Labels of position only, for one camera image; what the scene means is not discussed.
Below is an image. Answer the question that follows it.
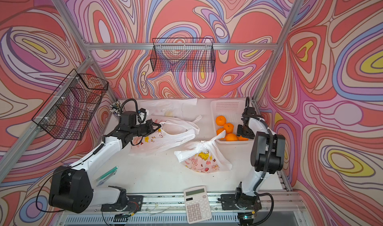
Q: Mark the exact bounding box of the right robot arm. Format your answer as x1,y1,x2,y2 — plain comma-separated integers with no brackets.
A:
234,106,285,210

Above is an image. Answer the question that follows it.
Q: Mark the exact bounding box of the white printed plastic bag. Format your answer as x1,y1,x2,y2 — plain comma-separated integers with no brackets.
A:
174,131,232,174

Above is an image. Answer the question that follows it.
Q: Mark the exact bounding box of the centre orange in basket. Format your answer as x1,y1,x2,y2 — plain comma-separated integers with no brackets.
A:
223,123,234,134

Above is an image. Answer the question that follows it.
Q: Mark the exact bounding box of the metal pen cup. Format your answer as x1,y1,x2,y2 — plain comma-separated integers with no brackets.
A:
109,100,122,117

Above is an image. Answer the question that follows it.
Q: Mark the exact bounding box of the green pen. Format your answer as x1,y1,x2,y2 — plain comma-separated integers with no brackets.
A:
96,166,118,187

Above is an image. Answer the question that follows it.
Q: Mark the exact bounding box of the black wire basket rear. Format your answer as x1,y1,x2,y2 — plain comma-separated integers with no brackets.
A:
150,37,215,73

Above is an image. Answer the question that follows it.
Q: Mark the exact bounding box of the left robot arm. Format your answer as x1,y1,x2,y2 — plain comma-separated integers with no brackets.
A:
48,110,162,214

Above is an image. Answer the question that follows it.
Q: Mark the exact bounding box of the pink desk calculator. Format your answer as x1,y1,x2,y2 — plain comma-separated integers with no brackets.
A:
184,186,212,224

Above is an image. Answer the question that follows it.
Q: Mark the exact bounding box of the orange in basket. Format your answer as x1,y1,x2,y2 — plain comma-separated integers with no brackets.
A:
216,128,226,140
223,123,234,134

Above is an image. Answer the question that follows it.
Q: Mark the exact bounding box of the white plastic basket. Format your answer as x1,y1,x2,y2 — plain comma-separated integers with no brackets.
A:
210,99,245,134

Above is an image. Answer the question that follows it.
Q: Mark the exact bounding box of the corner orange at left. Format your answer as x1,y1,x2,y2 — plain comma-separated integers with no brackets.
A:
238,136,249,141

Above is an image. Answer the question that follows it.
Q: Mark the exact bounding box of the bottom edge orange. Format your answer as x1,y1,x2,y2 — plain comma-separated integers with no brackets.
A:
225,133,239,141

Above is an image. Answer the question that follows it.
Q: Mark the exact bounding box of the black wire basket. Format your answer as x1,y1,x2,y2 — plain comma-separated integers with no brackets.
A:
150,37,215,73
32,70,109,140

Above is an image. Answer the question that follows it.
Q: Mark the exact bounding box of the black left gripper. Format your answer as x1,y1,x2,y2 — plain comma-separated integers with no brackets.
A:
130,120,162,138

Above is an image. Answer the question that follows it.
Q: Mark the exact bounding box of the left orange in basket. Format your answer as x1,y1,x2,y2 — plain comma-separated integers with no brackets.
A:
216,128,226,140

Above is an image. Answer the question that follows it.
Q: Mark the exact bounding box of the black wire basket left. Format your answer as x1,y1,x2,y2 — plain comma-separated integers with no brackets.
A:
32,70,109,140

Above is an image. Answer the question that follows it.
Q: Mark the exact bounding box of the orange behind top orange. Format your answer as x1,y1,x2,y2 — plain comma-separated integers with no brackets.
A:
215,115,226,126

